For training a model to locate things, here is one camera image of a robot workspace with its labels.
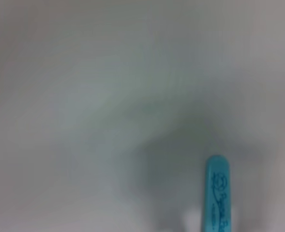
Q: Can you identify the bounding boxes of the blue scissors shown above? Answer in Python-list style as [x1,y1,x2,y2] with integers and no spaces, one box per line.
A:
[202,154,231,232]

